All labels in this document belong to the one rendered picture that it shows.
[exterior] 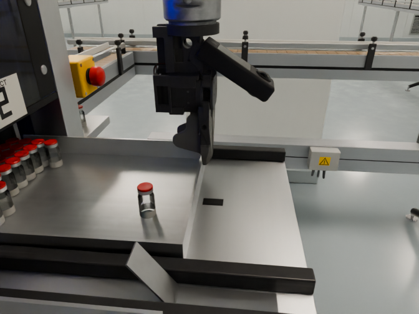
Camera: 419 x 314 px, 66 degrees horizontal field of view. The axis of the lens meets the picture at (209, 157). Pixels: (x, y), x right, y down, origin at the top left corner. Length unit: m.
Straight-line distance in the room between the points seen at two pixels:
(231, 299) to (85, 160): 0.38
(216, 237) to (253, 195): 0.11
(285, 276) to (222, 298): 0.07
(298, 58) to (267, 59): 0.12
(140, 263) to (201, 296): 0.07
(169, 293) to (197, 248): 0.08
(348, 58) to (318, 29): 0.61
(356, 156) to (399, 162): 0.19
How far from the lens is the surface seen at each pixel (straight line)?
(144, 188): 0.43
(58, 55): 0.64
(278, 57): 1.31
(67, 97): 0.66
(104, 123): 0.81
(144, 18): 8.80
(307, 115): 2.05
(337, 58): 1.35
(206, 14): 0.43
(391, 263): 1.83
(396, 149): 1.58
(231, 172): 0.55
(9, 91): 0.53
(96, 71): 0.70
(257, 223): 0.44
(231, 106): 2.00
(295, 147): 1.46
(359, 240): 1.89
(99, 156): 0.63
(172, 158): 0.59
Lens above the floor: 1.16
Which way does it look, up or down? 28 degrees down
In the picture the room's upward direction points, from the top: straight up
